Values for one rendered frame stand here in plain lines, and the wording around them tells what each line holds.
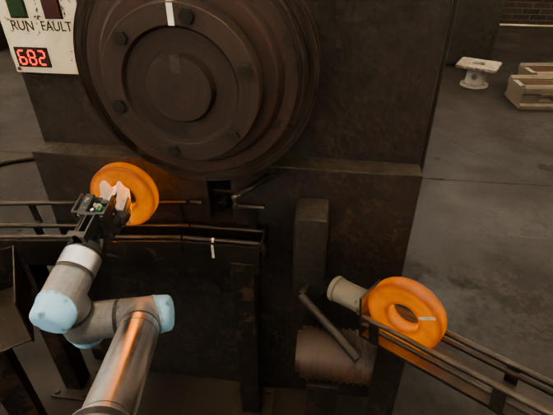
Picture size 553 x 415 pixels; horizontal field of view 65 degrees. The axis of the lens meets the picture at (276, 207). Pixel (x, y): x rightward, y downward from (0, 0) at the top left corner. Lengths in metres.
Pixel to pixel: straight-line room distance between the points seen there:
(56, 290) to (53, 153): 0.46
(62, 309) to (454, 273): 1.71
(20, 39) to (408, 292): 0.99
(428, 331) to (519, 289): 1.33
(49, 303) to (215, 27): 0.54
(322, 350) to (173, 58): 0.71
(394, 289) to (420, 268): 1.26
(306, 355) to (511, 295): 1.27
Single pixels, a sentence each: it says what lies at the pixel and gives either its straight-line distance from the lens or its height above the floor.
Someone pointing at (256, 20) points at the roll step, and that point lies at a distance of 0.79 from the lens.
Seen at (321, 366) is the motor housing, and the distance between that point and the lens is 1.08.
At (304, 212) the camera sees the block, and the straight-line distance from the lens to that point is 1.00.
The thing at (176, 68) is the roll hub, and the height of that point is 1.15.
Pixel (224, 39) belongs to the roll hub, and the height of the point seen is 1.20.
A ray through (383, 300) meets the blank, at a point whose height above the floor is 0.73.
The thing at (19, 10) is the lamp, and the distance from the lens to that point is 1.16.
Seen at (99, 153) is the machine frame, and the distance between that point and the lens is 1.18.
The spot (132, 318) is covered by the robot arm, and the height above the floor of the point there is 0.75.
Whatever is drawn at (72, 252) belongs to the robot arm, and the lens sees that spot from 0.91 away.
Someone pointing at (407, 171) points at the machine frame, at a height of 0.87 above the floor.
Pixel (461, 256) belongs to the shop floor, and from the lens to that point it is 2.28.
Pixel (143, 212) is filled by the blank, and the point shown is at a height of 0.79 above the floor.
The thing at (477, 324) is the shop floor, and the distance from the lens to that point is 1.98.
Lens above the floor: 1.37
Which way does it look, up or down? 34 degrees down
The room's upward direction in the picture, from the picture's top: straight up
